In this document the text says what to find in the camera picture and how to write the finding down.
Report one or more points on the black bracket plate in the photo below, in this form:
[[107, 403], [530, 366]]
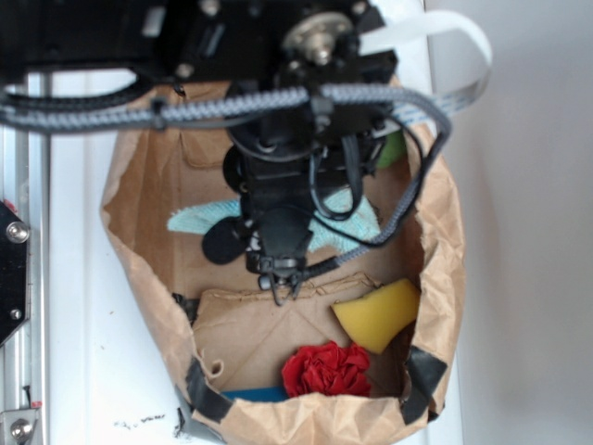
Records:
[[15, 299]]

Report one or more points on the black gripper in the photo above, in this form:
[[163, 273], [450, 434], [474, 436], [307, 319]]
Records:
[[280, 192]]

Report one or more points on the light blue terry cloth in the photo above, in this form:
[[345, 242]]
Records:
[[359, 229]]

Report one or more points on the aluminium frame rail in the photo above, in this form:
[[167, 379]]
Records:
[[24, 188]]

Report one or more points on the red crumpled paper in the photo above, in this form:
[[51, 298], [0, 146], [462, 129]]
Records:
[[327, 369]]

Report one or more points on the silver corner bracket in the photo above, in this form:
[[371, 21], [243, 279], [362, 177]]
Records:
[[18, 426]]

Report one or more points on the brown paper bag bin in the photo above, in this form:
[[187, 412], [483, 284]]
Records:
[[217, 331]]

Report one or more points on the blue flat object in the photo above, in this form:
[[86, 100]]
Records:
[[269, 394]]

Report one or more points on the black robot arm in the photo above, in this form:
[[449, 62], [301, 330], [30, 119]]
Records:
[[303, 105]]

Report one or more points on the yellow sponge piece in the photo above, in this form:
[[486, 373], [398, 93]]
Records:
[[374, 320]]

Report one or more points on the green plush toy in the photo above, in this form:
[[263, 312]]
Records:
[[395, 148]]

